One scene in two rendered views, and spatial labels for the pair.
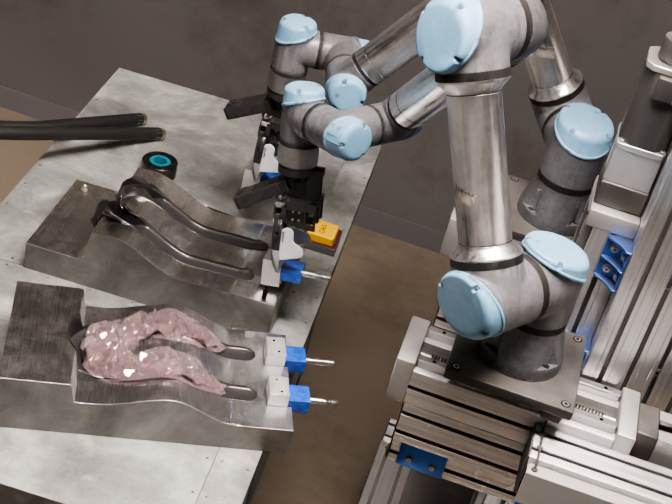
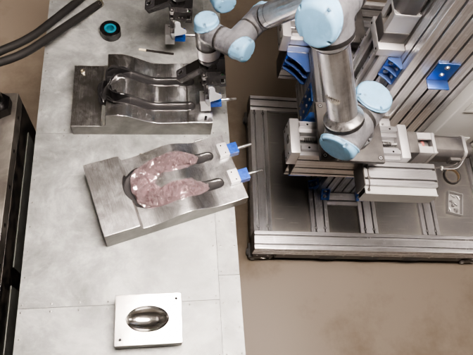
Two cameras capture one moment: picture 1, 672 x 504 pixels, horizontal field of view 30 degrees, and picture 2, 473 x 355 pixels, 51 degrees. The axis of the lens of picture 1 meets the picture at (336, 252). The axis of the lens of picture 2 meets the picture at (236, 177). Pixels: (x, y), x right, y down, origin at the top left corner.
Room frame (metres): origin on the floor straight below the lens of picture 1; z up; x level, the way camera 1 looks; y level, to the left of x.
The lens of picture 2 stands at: (1.00, 0.34, 2.44)
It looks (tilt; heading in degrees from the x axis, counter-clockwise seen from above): 64 degrees down; 336
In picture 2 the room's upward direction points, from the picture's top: 18 degrees clockwise
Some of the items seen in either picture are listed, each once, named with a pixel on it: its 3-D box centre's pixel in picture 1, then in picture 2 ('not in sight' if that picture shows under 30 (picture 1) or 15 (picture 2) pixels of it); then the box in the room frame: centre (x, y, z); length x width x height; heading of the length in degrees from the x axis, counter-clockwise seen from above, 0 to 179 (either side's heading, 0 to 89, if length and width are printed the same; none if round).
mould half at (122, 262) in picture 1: (170, 242); (143, 94); (2.05, 0.33, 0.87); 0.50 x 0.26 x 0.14; 86
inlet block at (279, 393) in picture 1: (302, 399); (245, 175); (1.70, -0.01, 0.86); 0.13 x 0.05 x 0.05; 103
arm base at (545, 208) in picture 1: (560, 194); not in sight; (2.24, -0.41, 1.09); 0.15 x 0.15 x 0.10
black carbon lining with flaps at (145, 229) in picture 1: (179, 227); (146, 89); (2.03, 0.31, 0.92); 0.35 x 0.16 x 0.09; 86
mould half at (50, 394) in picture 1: (150, 366); (167, 184); (1.68, 0.27, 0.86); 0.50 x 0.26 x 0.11; 103
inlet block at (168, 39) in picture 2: (275, 182); (182, 34); (2.27, 0.16, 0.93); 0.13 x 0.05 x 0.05; 86
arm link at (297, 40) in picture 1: (295, 45); not in sight; (2.27, 0.18, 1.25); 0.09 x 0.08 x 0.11; 100
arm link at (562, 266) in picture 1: (545, 277); (367, 106); (1.74, -0.35, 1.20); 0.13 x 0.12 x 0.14; 136
